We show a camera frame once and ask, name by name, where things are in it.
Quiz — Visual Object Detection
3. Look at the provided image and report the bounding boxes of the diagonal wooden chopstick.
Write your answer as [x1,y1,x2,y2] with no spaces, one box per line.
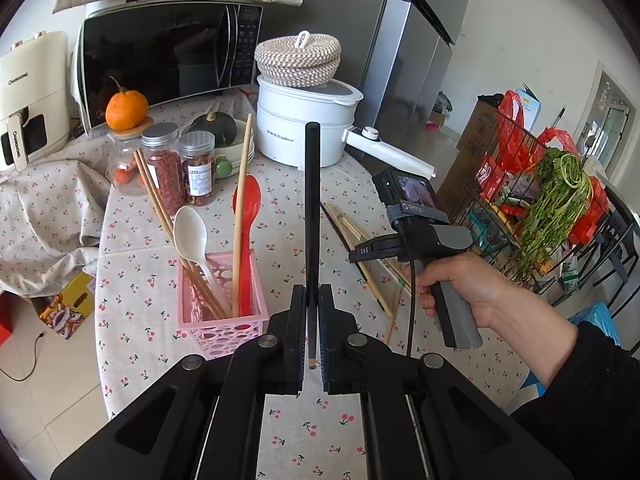
[384,285,404,344]

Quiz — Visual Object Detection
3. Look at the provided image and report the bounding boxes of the white plastic spoon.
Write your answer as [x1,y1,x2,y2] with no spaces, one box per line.
[174,206,229,318]

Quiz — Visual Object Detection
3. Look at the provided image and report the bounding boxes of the red plastic spoon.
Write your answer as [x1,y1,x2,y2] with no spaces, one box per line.
[232,176,262,318]

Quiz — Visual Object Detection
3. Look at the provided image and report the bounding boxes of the long wooden chopstick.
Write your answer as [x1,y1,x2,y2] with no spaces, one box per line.
[232,114,254,318]

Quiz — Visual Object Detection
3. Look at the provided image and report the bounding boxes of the plain wooden chopstick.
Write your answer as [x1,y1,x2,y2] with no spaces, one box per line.
[134,148,231,320]

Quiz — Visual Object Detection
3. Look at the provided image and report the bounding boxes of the black sleeved forearm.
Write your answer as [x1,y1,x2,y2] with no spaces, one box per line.
[487,288,640,480]

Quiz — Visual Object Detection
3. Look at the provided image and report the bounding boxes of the person's right hand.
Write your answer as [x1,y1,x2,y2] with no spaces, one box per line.
[402,250,516,330]

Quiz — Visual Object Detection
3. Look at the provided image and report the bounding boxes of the pink plastic utensil basket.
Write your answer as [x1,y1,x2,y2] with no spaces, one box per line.
[177,250,269,360]

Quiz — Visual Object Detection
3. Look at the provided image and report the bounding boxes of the red snack bag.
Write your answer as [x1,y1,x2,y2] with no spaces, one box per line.
[475,154,504,202]

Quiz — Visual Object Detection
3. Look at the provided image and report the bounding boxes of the cardboard box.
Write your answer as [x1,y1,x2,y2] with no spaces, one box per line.
[437,96,500,218]

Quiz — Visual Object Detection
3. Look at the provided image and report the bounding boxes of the red plastic bag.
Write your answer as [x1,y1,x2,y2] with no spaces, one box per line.
[497,90,608,252]

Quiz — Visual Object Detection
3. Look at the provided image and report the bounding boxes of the grey refrigerator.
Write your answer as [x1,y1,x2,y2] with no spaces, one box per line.
[259,0,478,162]

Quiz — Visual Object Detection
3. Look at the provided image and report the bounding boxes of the green leafy vegetables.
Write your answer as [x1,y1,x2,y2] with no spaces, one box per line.
[515,148,592,282]

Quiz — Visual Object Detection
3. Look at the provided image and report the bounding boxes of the white electric cooking pot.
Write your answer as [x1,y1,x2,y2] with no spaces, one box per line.
[255,74,437,180]

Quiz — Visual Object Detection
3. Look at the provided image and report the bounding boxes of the cherry print tablecloth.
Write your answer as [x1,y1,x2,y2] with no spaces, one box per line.
[0,89,532,480]

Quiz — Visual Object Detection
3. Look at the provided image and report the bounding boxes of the small green jar lid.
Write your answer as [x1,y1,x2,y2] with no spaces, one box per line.
[215,156,233,178]

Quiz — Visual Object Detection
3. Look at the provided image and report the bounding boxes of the dark green squash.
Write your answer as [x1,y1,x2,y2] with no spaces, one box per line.
[186,112,236,148]

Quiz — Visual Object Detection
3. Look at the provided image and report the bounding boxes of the colourful box on floor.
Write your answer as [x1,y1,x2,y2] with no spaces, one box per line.
[32,272,96,339]

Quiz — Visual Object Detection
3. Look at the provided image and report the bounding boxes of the labelled spice jar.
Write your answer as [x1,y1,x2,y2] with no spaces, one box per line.
[179,130,215,206]

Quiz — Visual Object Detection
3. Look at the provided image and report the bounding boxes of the spice jar red granules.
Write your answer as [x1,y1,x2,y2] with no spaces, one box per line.
[142,122,186,217]

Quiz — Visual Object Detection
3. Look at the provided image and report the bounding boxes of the glass jar cork lid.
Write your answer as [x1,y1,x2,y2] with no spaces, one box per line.
[107,116,154,196]

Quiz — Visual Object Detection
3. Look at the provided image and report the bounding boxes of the black microwave oven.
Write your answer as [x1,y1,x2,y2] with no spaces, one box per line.
[75,0,264,130]

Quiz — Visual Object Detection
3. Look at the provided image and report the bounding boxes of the orange tangerine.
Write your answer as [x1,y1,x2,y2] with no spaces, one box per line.
[105,77,149,131]

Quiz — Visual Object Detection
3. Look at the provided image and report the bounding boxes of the cream air fryer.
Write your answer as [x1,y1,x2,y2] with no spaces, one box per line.
[1,32,70,172]

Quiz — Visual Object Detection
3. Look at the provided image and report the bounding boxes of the black cable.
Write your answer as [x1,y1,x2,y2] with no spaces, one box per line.
[394,219,419,359]

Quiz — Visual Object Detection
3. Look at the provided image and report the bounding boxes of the black wire rack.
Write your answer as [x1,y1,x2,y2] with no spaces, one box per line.
[438,100,639,313]

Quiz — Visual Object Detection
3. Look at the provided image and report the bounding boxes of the woven rope basket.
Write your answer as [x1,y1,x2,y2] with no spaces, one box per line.
[254,30,342,88]

